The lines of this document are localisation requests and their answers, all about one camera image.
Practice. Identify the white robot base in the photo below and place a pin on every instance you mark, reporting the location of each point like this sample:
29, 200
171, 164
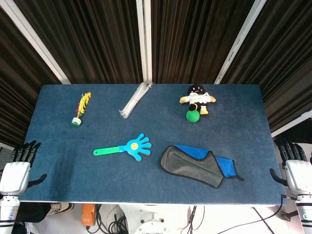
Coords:
151, 219

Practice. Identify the yellow feather shuttlecock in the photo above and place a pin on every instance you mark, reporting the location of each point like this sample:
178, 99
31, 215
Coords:
83, 103

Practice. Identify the black white plush doll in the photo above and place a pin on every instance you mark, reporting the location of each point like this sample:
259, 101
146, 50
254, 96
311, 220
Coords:
197, 98

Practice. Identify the white sneaker shoe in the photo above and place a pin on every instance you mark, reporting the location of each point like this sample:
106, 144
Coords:
61, 208

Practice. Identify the white aluminium frame bar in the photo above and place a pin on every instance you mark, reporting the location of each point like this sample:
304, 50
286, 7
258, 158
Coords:
292, 124

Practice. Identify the orange plastic box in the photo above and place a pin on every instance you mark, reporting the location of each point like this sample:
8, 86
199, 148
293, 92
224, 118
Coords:
87, 214

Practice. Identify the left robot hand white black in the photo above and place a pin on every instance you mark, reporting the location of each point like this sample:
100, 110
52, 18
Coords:
14, 175

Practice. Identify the grey blue microfibre cloth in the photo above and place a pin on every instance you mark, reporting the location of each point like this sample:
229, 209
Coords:
192, 168

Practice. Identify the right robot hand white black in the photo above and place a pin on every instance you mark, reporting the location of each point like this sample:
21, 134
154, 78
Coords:
299, 175

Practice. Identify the blue fabric table cover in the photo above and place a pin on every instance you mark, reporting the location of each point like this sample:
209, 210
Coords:
97, 180

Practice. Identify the white aluminium frame post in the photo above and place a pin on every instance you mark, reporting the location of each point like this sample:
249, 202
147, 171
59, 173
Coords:
36, 41
143, 36
241, 41

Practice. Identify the dark metal connector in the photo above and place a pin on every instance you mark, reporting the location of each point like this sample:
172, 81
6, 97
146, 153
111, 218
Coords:
287, 216

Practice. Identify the bundle of clear wrapped straws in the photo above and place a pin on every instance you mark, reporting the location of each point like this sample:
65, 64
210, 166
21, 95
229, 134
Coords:
134, 101

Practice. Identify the grey mesh chair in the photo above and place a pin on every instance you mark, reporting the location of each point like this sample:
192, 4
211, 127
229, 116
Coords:
3, 152

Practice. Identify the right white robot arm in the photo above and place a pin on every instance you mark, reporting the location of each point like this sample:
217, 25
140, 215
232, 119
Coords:
306, 209

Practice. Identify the green foam ball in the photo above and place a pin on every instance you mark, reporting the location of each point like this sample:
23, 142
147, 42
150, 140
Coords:
192, 116

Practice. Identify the dark brown pleated curtain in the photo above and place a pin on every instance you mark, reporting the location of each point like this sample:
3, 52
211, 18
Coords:
97, 36

